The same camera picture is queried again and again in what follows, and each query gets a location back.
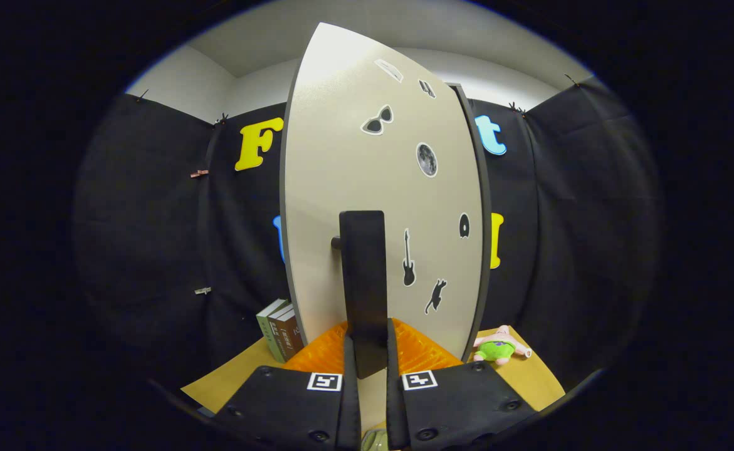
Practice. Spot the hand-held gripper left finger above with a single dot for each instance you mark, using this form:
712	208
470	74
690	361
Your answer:
351	413

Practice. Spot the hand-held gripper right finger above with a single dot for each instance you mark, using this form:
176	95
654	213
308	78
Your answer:
395	413

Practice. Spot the brown book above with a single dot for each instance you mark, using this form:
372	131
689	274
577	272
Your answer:
282	339
293	335

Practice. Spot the green spine book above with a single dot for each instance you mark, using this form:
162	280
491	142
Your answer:
269	329

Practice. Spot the pink and green plush toy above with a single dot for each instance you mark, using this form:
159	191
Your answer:
499	348

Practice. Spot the black backdrop cloth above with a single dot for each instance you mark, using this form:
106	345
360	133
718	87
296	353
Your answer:
561	250

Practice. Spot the grey framed cabinet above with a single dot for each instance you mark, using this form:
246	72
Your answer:
483	188

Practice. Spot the orange cloth clip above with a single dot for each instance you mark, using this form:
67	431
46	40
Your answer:
199	173

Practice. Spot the black cloth clip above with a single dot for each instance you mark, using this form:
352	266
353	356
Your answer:
221	118
571	80
517	109

